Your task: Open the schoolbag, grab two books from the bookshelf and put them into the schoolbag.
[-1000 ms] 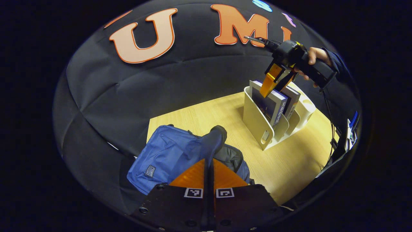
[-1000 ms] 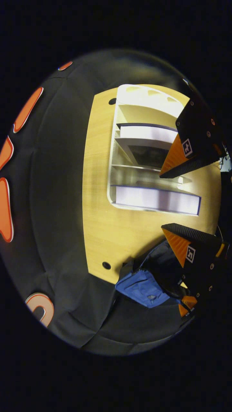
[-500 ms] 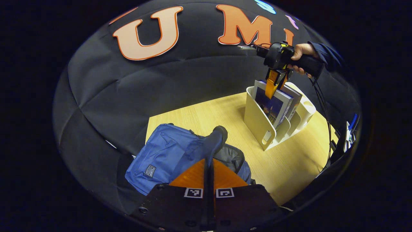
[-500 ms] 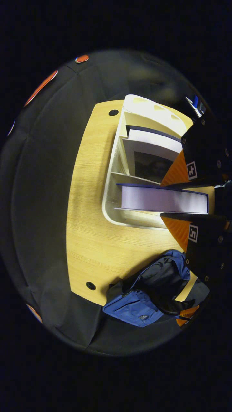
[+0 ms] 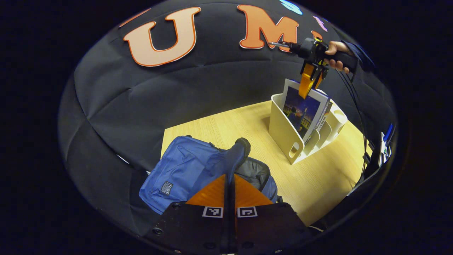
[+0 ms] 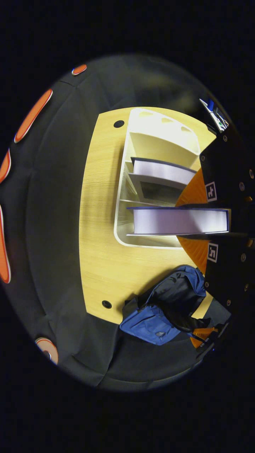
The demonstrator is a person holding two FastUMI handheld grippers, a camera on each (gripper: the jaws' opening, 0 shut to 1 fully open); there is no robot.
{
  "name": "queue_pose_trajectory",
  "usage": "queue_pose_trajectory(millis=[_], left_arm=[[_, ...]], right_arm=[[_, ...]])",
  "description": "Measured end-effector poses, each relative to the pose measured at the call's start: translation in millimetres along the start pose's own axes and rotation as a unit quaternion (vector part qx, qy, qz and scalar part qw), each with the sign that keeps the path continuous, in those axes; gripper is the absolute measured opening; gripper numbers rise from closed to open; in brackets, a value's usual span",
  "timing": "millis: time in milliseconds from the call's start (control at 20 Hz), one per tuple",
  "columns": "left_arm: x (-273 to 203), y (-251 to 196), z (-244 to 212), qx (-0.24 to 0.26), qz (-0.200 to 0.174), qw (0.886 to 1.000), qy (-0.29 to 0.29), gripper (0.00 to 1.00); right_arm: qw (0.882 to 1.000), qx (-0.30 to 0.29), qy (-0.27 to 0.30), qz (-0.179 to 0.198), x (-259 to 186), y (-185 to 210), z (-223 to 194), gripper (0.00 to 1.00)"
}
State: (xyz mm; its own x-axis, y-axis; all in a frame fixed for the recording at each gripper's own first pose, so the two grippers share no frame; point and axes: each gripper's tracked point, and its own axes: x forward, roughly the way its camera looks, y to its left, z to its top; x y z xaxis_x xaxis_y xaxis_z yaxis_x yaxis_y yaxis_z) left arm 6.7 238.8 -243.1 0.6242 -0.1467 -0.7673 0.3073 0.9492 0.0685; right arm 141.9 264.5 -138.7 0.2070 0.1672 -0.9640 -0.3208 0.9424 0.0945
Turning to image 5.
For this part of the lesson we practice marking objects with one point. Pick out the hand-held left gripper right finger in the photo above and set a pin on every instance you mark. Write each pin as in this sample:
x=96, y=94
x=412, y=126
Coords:
x=265, y=226

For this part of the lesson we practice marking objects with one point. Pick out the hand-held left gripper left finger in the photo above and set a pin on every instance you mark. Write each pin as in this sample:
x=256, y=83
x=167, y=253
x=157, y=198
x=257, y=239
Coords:
x=198, y=226

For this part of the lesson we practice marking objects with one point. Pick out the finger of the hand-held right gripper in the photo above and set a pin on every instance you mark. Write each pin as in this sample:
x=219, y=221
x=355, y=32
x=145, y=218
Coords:
x=307, y=83

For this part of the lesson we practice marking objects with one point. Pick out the blue night-scene book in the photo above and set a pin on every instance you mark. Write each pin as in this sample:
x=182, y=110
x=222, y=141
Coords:
x=302, y=113

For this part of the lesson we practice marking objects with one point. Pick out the white portrait book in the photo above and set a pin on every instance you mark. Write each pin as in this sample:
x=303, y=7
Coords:
x=325, y=117

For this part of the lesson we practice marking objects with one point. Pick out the cream bookshelf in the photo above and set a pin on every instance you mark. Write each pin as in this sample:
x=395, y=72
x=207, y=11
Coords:
x=283, y=131

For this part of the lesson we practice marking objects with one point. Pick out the blue schoolbag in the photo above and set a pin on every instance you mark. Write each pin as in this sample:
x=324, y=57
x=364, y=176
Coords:
x=184, y=170

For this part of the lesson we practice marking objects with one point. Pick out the blue marker pen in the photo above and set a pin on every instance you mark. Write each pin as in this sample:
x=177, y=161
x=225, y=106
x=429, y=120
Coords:
x=388, y=131

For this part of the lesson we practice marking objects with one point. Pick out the black backdrop cloth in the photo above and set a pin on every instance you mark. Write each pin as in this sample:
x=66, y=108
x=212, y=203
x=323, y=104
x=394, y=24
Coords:
x=194, y=92

